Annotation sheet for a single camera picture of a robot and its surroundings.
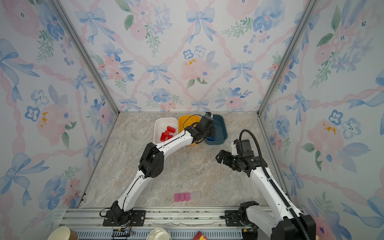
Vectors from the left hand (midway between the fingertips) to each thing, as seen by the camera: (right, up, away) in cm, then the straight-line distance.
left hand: (216, 128), depth 95 cm
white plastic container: (-39, +1, +16) cm, 42 cm away
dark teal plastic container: (+5, -3, +11) cm, 13 cm away
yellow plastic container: (-21, +5, +14) cm, 26 cm away
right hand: (+1, -16, -13) cm, 21 cm away
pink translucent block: (-21, -37, -15) cm, 45 cm away
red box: (-11, -48, -28) cm, 57 cm away
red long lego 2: (-31, -1, +12) cm, 33 cm away
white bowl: (-31, -50, -24) cm, 63 cm away
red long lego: (-36, -6, +9) cm, 37 cm away
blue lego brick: (-3, -7, +5) cm, 9 cm away
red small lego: (-33, -3, +10) cm, 35 cm away
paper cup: (-70, -45, -31) cm, 89 cm away
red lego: (-31, -6, +9) cm, 33 cm away
